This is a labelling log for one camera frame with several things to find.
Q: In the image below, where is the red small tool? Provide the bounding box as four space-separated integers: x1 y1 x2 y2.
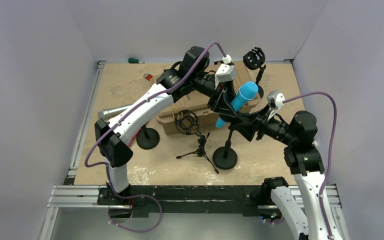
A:
143 73 153 81

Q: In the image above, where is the black shock mount round-base stand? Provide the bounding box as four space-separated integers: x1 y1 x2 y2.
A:
242 47 267 99

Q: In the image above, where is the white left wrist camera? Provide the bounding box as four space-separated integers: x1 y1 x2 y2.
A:
214 54 237 89

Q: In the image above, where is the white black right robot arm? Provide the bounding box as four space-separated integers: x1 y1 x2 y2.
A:
230 106 343 240

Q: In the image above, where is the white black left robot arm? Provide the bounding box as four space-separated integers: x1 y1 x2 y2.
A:
93 46 238 205

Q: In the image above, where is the black clip stand for blue microphone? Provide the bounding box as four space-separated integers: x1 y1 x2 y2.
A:
212 116 238 170

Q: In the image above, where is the tan plastic tool case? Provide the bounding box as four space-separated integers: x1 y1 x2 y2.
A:
156 61 252 136

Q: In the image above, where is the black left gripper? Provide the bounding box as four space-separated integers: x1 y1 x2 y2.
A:
191 73 241 117

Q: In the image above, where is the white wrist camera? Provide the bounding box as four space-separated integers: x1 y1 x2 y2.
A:
267 90 286 120
214 54 237 89

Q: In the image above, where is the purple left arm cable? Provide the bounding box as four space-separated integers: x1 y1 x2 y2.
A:
84 41 164 234

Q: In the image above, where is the green screwdriver handle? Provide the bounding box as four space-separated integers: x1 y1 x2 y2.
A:
127 57 144 64

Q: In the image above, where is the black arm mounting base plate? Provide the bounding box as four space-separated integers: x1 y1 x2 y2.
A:
97 185 283 221

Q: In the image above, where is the black tripod shock mount stand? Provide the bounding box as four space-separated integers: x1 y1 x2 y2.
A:
174 109 220 175

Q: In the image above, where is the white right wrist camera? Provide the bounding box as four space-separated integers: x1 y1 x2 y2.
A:
267 90 286 120

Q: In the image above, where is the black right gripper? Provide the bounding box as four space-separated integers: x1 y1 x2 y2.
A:
234 102 296 145

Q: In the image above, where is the silver microphone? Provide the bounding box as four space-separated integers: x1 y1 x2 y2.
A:
97 104 131 119

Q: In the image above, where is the blue microphone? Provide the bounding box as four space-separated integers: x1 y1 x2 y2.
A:
215 81 258 129

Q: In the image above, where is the black stand for cream microphone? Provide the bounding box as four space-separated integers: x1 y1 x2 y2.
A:
136 125 160 150

